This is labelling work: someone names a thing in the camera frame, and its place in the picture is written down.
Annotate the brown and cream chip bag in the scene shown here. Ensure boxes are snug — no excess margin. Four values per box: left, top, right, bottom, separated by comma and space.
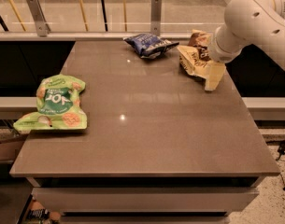
177, 29, 225, 91

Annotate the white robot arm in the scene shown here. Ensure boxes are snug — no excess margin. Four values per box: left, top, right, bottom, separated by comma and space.
208, 0, 285, 71

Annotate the blue chip bag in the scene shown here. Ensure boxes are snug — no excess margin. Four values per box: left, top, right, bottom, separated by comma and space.
123, 33, 179, 59

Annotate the green rice chip bag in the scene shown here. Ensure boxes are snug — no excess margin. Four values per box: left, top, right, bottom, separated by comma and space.
14, 74, 87, 133

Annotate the yellow pole right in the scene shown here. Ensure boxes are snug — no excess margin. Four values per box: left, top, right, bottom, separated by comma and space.
122, 0, 128, 32

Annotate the yellow pole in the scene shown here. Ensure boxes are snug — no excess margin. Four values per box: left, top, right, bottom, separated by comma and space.
78, 0, 89, 32
122, 0, 128, 32
8, 0, 27, 32

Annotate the black pole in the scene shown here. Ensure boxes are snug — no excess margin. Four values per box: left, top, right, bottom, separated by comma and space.
101, 0, 108, 32

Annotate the grey table drawer front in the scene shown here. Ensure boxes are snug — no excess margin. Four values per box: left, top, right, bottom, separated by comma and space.
32, 188, 258, 213

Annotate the yellow pole middle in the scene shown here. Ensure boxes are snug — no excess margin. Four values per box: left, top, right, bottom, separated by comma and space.
78, 0, 89, 32

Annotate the cardboard box with items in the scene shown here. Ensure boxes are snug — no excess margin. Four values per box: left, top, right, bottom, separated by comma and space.
17, 195, 61, 224

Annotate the yellow pole left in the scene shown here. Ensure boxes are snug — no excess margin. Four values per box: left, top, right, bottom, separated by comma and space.
8, 0, 27, 32

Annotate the metal railing post middle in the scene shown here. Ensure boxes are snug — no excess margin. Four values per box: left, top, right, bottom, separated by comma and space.
150, 0, 163, 35

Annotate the metal railing post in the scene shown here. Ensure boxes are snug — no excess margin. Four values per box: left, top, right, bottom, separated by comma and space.
150, 0, 163, 35
26, 0, 50, 37

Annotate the metal railing post left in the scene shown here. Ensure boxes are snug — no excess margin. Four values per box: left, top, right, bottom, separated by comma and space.
26, 0, 50, 37

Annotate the black cable on floor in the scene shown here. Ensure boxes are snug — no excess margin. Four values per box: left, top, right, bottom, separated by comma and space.
275, 140, 285, 192

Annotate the horizontal metal rail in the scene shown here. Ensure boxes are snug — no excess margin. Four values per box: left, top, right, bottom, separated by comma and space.
0, 31, 218, 42

